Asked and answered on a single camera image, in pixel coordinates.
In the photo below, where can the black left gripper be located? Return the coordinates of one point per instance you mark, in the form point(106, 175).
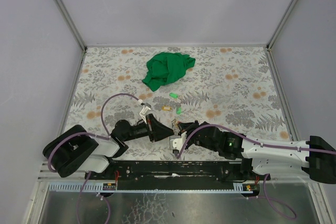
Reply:
point(151, 128)

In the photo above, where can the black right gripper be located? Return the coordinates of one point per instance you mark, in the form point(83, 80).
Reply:
point(190, 132)

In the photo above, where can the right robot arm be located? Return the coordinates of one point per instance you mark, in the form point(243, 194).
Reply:
point(315, 157)

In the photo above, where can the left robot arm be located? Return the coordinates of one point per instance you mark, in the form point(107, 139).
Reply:
point(77, 149)

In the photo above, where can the yellow tag key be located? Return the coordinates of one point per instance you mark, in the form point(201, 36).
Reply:
point(166, 108)

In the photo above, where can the crumpled green cloth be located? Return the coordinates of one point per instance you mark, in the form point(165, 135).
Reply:
point(166, 68)

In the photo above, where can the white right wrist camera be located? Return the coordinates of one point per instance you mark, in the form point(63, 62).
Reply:
point(176, 142)

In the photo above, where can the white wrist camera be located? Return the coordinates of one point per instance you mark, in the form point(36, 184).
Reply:
point(176, 142)
point(146, 108)

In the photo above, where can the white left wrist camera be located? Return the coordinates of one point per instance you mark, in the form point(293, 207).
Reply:
point(146, 108)

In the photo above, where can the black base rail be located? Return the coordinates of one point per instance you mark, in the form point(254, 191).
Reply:
point(177, 175)

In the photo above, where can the grey slotted cable duct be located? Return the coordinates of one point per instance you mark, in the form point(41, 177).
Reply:
point(89, 187)

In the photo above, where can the aluminium frame right post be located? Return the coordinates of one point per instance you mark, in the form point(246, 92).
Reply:
point(282, 23)

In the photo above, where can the aluminium frame post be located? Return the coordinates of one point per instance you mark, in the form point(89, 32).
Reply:
point(70, 24)
point(282, 23)

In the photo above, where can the aluminium frame left post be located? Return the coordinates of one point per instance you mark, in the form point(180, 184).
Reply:
point(70, 24)

